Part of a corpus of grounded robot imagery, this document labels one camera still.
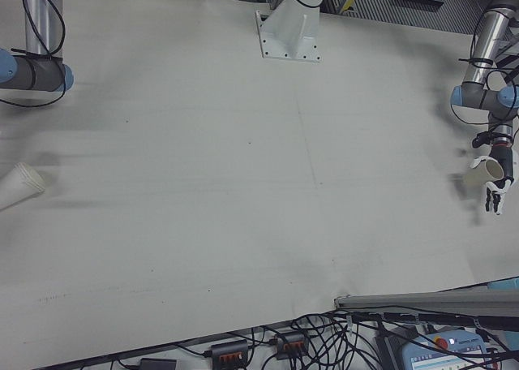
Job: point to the white pedestal mount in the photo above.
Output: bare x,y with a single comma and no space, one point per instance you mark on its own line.
290,33

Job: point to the aluminium extrusion beam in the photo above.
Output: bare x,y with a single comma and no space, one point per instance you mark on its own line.
425,301

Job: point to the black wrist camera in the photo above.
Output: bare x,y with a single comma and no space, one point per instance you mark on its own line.
481,138

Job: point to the light blue teach pendant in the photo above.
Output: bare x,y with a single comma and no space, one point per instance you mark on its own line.
446,354

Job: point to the dark grey power adapter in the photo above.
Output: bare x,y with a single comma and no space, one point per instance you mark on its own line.
158,364

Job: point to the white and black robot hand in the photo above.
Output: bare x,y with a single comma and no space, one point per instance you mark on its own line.
509,163

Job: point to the small thick-walled white cup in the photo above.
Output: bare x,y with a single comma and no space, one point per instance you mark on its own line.
478,177

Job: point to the dark grey pendant holder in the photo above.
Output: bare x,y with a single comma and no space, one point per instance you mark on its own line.
389,349

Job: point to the large white paper cup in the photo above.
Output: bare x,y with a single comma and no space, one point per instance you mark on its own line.
18,185

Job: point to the black USB hub orange ports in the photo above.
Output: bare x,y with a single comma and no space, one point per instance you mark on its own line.
229,351
290,343

